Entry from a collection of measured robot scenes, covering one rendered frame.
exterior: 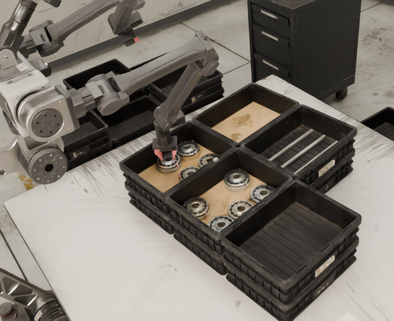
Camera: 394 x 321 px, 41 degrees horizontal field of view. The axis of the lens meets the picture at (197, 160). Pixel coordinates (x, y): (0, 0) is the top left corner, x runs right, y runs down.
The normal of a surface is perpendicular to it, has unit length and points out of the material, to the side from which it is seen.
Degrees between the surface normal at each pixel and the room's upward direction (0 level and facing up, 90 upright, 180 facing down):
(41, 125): 90
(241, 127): 0
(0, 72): 0
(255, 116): 0
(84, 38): 90
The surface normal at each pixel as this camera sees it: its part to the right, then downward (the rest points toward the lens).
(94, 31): 0.56, 0.48
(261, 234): -0.11, -0.77
